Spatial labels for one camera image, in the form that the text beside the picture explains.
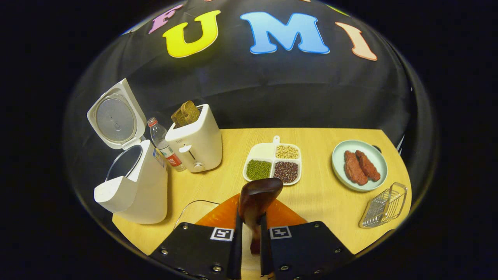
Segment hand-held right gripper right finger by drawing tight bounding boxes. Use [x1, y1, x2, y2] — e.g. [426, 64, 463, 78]
[260, 198, 356, 280]

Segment green mung beans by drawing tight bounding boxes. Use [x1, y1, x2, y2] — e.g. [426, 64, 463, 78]
[246, 159, 272, 181]

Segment pale green plate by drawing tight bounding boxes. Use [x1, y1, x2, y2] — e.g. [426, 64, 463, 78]
[331, 140, 389, 193]

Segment brown toast slice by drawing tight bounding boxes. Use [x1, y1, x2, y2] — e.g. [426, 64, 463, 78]
[171, 107, 187, 129]
[180, 100, 201, 124]

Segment yellow soybeans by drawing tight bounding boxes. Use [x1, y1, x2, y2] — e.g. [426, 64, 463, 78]
[276, 145, 300, 159]

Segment wire chopstick holder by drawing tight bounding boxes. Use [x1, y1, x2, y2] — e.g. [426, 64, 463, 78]
[359, 182, 408, 229]

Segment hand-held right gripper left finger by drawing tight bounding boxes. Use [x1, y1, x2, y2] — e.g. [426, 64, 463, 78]
[149, 193, 243, 280]

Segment clear rectangular tray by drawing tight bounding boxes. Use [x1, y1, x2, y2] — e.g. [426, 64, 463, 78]
[173, 200, 220, 230]

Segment white toaster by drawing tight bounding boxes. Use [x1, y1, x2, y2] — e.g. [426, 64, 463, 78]
[165, 103, 223, 173]

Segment white divided grain tray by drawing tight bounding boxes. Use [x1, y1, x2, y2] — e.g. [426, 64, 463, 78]
[242, 135, 302, 186]

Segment clear water bottle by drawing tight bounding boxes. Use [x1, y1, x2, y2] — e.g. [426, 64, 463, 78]
[147, 117, 186, 172]

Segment dark wooden spoon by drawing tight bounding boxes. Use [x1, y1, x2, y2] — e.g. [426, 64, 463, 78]
[238, 178, 284, 255]

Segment white rice cooker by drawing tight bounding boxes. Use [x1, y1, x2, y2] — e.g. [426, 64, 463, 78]
[86, 78, 168, 225]

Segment dark red beans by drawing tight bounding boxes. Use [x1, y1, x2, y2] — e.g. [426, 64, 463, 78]
[273, 161, 299, 184]

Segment reddish brown meat piece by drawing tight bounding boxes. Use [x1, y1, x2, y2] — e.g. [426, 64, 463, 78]
[355, 150, 381, 182]
[344, 150, 368, 186]

